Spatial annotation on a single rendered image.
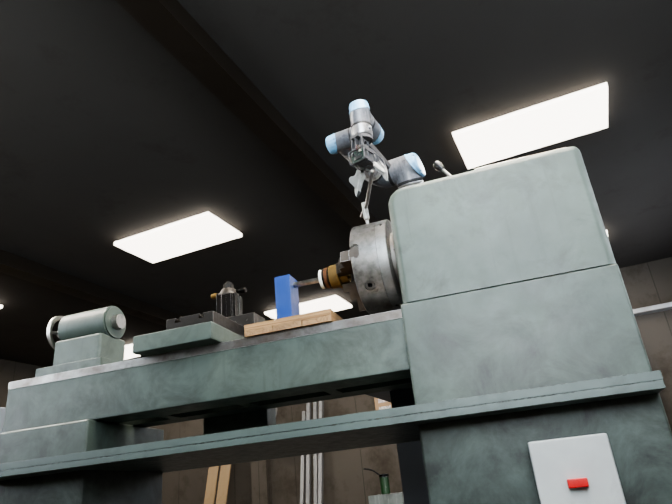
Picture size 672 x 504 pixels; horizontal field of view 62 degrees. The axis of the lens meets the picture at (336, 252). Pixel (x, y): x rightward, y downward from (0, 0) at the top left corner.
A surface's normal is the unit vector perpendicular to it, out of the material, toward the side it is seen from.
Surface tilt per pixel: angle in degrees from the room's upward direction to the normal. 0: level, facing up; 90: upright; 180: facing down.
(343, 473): 90
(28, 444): 90
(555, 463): 90
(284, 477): 90
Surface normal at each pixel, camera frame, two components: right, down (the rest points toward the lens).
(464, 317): -0.31, -0.36
